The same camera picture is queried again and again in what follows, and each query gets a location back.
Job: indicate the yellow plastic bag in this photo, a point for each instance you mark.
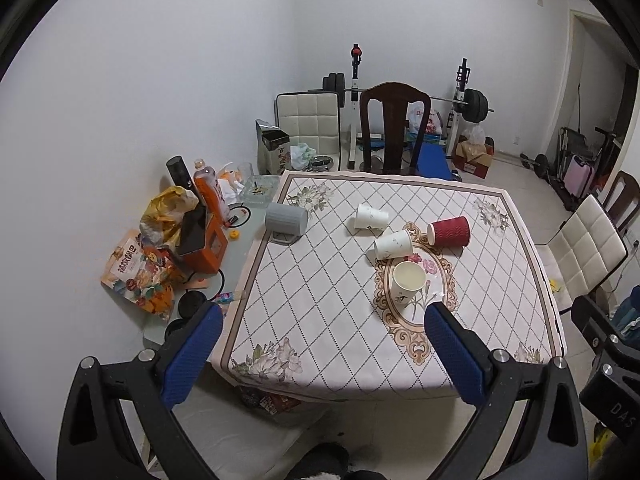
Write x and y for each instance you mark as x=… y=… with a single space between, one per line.
x=167 y=210

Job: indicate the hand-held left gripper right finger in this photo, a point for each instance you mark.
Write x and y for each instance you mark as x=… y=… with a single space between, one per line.
x=452 y=355

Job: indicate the white barbell rack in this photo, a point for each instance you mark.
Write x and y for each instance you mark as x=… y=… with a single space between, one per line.
x=355 y=80

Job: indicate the black dumbbell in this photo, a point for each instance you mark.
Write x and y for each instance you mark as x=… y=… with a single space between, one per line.
x=540 y=165

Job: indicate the cream paper cup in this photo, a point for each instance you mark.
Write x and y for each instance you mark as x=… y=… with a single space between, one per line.
x=407 y=294

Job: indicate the colourful snack bag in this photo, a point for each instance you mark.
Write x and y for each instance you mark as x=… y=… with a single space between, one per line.
x=137 y=275

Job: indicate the black cylinder flask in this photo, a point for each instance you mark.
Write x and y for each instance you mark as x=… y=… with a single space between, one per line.
x=179 y=175

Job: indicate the pink suitcase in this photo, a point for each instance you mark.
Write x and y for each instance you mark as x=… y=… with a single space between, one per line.
x=580 y=175

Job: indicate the black barbell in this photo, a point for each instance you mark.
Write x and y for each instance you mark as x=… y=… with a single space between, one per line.
x=475 y=105

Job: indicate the table with floral tablecloth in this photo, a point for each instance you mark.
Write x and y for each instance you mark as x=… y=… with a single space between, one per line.
x=320 y=305

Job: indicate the red and white plastic bag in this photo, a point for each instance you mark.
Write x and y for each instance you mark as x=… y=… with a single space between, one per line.
x=422 y=117

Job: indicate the brown cardboard box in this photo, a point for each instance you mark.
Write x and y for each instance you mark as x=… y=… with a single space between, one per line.
x=475 y=162

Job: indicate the grey ribbed cup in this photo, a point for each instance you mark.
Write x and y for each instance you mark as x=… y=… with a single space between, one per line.
x=286 y=221

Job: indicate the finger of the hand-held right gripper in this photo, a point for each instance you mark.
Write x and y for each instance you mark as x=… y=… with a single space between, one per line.
x=595 y=322

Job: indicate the orange box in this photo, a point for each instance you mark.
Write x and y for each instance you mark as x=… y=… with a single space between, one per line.
x=205 y=250

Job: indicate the black scooter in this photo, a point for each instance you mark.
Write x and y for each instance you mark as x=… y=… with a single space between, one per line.
x=605 y=155

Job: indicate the blue cloth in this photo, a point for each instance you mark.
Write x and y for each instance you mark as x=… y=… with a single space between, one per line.
x=627 y=312

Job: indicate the black fuzzy slipper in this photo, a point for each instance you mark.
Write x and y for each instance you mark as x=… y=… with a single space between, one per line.
x=320 y=462

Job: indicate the grey side table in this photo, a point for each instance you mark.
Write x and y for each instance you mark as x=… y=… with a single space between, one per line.
x=240 y=255

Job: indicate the black round lid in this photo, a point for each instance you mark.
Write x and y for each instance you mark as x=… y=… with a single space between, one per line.
x=192 y=306

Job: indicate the green and white plastic bag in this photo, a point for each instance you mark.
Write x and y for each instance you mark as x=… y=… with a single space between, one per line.
x=301 y=156

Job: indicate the red ribbed paper cup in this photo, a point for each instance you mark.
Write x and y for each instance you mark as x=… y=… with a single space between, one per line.
x=451 y=232

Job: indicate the open box with black lid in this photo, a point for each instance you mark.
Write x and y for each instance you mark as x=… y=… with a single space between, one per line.
x=272 y=150

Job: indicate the glass ashtray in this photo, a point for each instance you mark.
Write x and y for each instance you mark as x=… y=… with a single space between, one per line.
x=259 y=187

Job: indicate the orange drink bottle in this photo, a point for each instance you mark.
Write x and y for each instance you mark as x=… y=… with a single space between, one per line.
x=207 y=187

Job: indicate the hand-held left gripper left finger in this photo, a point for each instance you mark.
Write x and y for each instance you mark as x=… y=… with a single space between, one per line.
x=192 y=355

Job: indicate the metal bowl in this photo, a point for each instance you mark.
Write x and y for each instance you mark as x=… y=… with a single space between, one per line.
x=322 y=164

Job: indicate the white seat cushion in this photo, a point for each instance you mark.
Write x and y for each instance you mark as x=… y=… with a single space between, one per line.
x=240 y=435

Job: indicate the white padded chair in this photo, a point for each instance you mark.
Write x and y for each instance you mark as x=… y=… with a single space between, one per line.
x=582 y=240
x=307 y=120

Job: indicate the blue weight bench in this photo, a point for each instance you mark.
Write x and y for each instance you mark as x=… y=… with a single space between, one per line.
x=432 y=160

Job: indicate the folded grey cart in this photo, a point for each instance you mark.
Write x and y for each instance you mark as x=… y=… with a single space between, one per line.
x=570 y=152

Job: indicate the red packets under table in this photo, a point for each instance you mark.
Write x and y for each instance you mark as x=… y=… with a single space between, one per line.
x=270 y=401

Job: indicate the clear drinking glass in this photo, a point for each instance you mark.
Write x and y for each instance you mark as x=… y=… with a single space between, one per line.
x=245 y=171

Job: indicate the white paper cup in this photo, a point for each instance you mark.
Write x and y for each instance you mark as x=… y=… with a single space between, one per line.
x=394 y=245
x=372 y=217

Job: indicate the dark wooden chair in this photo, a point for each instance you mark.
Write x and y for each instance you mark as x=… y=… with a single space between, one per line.
x=625 y=190
x=395 y=115

